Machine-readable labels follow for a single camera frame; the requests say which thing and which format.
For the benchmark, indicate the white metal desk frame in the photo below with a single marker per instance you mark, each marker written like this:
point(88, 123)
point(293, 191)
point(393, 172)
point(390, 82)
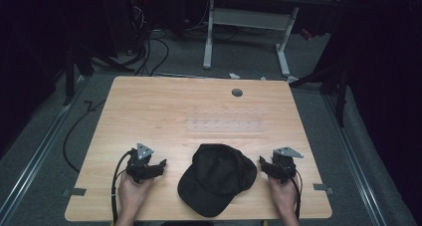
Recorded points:
point(252, 19)

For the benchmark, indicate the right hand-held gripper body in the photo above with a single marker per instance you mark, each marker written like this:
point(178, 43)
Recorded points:
point(283, 166)

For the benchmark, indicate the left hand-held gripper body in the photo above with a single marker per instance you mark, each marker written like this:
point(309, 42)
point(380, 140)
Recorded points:
point(136, 168)

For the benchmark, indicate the person's right hand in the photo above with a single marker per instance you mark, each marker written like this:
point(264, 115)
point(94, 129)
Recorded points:
point(283, 197)

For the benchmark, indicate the person's left hand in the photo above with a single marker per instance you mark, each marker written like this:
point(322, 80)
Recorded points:
point(131, 196)

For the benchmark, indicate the black metal stand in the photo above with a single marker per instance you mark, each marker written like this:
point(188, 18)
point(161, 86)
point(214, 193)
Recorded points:
point(70, 76)
point(341, 96)

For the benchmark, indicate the black baseball cap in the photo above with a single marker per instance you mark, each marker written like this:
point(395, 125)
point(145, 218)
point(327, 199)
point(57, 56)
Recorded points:
point(215, 181)

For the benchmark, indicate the metal floor rail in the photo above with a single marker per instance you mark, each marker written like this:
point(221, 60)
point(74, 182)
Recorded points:
point(40, 146)
point(356, 159)

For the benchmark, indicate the grey tape strip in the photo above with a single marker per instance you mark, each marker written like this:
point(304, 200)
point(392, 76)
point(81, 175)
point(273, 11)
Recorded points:
point(322, 187)
point(75, 192)

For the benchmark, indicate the small white floor plug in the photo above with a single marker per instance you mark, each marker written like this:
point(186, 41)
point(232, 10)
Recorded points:
point(234, 76)

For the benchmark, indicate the small red object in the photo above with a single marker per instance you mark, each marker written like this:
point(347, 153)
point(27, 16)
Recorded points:
point(306, 34)

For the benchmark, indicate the grey round table grommet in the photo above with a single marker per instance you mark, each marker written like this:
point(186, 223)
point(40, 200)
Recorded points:
point(237, 92)

